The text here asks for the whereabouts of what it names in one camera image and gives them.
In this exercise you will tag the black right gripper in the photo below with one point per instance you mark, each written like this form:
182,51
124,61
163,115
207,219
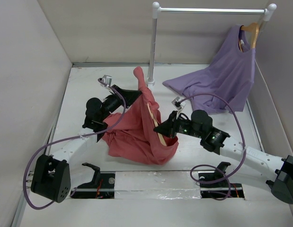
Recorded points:
169,127

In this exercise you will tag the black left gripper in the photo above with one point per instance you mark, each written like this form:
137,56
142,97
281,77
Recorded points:
129,96

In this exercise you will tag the light wooden hanger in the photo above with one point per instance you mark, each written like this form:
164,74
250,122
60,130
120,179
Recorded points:
155,122

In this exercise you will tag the red t shirt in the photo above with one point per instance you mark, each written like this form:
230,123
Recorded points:
133,137

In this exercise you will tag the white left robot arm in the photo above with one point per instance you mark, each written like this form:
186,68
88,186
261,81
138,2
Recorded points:
56,174

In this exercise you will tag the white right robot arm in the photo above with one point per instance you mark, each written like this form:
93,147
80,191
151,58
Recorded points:
275,173

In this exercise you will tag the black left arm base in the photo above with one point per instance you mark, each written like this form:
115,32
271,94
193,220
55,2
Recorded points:
101,186

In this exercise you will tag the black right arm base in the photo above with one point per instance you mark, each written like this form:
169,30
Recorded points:
218,191

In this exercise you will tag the purple t shirt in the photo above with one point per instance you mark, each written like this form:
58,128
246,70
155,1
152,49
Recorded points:
226,83

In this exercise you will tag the orange wooden hanger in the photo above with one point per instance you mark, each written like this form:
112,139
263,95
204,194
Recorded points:
253,28

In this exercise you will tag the white metal clothes rack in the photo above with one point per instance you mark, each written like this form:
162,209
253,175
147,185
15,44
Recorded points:
156,9

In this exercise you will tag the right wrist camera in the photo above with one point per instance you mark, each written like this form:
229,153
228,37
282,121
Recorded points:
179,105

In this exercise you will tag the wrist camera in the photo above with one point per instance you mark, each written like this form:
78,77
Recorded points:
105,81
179,105

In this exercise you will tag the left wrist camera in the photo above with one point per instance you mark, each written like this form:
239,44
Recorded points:
105,81

